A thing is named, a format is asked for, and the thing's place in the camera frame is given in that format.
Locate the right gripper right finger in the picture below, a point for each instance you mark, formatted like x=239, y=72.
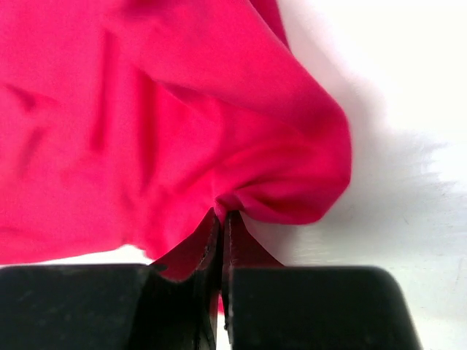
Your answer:
x=272, y=306

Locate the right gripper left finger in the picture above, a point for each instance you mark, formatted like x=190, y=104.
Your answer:
x=168, y=304

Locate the pink t shirt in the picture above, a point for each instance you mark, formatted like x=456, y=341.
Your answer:
x=125, y=122

